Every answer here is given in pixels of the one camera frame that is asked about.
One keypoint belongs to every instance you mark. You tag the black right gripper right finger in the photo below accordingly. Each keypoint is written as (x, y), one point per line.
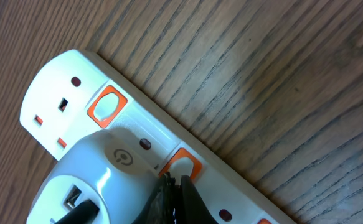
(189, 206)

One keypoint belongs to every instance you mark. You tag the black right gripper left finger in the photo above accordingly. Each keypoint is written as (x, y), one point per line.
(160, 206)

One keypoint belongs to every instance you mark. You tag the white charger plug adapter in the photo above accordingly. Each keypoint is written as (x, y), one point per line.
(102, 168)

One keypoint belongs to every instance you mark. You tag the white power strip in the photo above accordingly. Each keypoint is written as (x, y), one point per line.
(77, 93)

